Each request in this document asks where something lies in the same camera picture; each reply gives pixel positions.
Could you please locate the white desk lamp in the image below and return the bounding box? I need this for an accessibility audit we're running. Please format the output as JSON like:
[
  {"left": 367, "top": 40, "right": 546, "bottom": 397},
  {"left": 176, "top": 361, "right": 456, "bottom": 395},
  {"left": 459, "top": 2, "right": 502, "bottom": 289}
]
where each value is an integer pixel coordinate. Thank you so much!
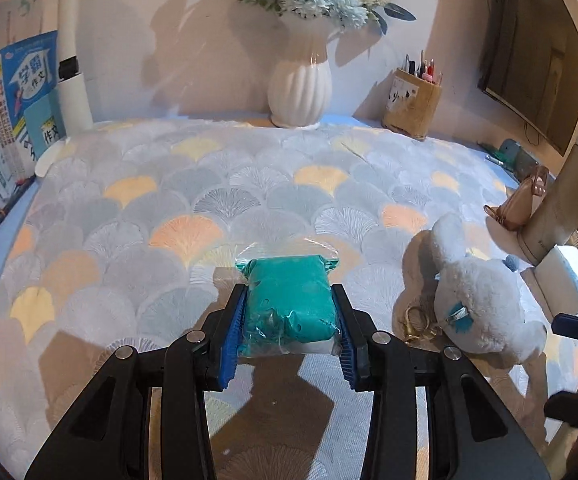
[{"left": 34, "top": 0, "right": 94, "bottom": 176}]

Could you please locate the white ribbed vase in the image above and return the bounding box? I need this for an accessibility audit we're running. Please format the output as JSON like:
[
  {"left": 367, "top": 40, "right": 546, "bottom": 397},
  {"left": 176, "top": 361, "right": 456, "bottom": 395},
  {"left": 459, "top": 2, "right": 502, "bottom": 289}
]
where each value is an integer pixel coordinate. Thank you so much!
[{"left": 267, "top": 10, "right": 345, "bottom": 129}]

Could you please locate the row of upright books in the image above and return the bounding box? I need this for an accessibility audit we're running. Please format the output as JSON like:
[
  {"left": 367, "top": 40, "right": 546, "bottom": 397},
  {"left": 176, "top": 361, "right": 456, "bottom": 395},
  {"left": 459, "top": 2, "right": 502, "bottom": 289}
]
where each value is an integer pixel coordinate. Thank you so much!
[{"left": 0, "top": 0, "right": 67, "bottom": 216}]

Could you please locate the green clay packet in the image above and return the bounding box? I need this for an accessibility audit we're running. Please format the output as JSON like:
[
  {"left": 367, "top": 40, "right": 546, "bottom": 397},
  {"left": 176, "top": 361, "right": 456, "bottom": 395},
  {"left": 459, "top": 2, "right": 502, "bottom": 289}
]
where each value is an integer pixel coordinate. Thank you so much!
[{"left": 234, "top": 252, "right": 342, "bottom": 358}]

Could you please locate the white tissue pack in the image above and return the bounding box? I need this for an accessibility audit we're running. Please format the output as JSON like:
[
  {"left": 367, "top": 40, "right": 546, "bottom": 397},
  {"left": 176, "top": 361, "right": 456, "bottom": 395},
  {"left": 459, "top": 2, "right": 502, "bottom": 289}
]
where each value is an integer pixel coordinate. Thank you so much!
[{"left": 534, "top": 245, "right": 578, "bottom": 318}]

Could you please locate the white plush toy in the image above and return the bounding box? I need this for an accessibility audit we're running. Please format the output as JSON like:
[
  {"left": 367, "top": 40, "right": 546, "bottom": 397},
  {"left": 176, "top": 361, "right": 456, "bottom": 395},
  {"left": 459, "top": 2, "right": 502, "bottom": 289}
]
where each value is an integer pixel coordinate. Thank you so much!
[{"left": 401, "top": 212, "right": 547, "bottom": 366}]

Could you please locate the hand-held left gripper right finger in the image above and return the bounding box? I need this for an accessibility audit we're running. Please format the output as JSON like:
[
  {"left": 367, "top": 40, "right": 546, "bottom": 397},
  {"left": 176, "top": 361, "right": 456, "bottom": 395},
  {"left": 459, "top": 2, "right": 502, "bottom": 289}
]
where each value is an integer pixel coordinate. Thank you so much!
[{"left": 330, "top": 284, "right": 552, "bottom": 480}]

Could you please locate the dark blue pen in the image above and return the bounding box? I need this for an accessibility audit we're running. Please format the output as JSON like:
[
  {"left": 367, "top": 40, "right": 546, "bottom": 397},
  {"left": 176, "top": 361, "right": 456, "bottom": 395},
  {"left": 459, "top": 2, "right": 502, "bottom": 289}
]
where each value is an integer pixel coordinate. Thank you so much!
[{"left": 0, "top": 177, "right": 37, "bottom": 248}]

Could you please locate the beige thermos bottle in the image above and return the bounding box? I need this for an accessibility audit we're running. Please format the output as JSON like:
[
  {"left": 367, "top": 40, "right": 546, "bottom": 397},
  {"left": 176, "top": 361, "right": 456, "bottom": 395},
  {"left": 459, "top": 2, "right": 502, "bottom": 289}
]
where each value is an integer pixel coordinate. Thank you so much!
[{"left": 516, "top": 127, "right": 578, "bottom": 266}]

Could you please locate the fan patterned table mat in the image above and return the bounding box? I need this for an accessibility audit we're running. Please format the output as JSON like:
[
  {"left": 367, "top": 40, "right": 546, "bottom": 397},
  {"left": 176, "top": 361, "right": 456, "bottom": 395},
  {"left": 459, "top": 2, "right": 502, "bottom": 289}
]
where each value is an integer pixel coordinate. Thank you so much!
[{"left": 0, "top": 119, "right": 578, "bottom": 480}]

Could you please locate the small green toy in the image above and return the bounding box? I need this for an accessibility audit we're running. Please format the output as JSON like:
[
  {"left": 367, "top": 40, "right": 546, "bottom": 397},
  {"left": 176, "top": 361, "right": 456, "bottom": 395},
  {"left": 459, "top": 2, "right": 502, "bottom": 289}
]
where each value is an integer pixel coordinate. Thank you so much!
[{"left": 484, "top": 137, "right": 520, "bottom": 166}]

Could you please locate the bunch of pens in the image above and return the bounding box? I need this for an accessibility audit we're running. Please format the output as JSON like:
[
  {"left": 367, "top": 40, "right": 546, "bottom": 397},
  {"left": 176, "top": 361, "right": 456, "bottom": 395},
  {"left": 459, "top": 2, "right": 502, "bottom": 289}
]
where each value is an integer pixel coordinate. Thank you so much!
[{"left": 401, "top": 50, "right": 445, "bottom": 85}]

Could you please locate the black curved television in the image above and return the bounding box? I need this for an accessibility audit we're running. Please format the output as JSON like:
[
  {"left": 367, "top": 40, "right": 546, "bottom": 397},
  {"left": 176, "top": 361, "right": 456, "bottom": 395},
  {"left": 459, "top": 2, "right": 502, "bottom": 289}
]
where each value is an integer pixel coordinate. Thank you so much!
[{"left": 478, "top": 0, "right": 578, "bottom": 157}]

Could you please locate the wooden pen holder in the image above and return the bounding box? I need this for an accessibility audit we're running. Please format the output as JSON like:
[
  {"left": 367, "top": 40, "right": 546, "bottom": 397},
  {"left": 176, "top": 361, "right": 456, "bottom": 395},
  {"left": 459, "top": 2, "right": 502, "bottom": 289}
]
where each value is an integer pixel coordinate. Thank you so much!
[{"left": 381, "top": 67, "right": 443, "bottom": 141}]

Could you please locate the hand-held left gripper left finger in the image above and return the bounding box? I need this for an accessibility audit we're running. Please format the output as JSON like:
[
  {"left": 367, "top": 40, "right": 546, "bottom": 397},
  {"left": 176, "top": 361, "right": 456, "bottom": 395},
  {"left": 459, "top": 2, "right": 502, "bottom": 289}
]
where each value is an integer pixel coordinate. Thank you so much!
[{"left": 26, "top": 284, "right": 250, "bottom": 480}]

